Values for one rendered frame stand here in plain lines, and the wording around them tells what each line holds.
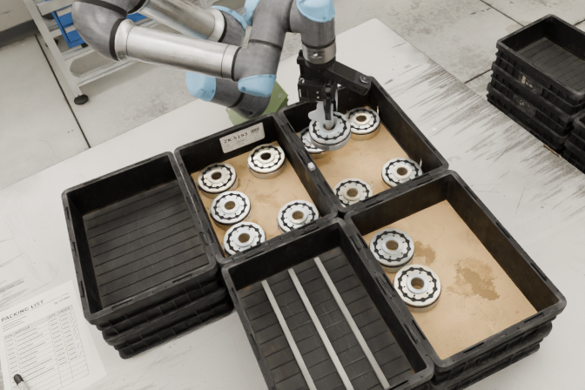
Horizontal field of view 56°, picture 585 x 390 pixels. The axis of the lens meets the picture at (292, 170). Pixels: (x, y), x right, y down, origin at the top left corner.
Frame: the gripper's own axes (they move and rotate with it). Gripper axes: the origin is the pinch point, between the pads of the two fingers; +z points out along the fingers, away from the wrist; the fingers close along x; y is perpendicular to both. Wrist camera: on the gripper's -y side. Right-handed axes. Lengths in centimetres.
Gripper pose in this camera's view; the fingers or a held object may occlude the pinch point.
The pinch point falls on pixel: (332, 119)
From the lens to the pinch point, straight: 138.0
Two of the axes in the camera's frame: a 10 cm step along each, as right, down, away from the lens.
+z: 1.0, 6.4, 7.6
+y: -9.7, -1.1, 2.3
